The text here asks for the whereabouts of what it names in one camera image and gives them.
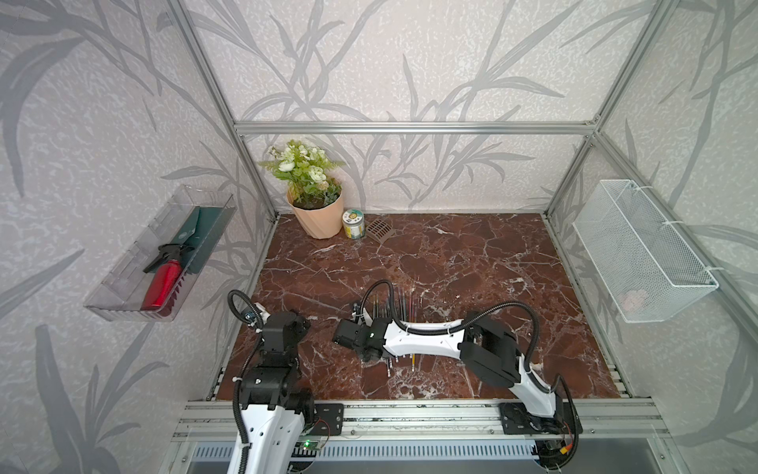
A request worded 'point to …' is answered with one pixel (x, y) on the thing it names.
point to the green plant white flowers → (307, 170)
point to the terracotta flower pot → (321, 223)
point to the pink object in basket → (633, 299)
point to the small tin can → (353, 221)
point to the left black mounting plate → (329, 419)
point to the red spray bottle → (165, 272)
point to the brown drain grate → (379, 230)
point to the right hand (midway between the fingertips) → (365, 337)
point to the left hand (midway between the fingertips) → (289, 317)
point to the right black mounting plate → (514, 420)
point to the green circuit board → (306, 448)
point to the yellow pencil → (413, 361)
